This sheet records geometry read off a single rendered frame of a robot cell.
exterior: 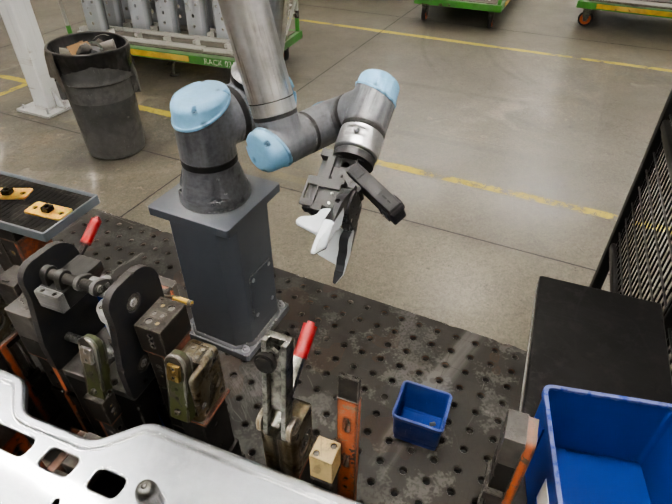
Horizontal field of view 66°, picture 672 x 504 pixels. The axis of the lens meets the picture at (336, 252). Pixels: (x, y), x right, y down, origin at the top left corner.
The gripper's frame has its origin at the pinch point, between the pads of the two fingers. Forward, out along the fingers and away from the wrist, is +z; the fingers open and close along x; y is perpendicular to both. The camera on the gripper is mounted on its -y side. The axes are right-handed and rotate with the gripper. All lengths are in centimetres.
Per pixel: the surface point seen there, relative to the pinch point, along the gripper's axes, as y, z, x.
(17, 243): 65, 9, -7
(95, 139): 237, -91, -182
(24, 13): 330, -168, -166
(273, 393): 0.6, 19.4, 4.2
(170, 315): 22.4, 13.3, 0.4
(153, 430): 19.1, 30.3, -2.2
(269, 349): 0.3, 14.4, 12.1
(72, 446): 28.9, 35.9, 1.0
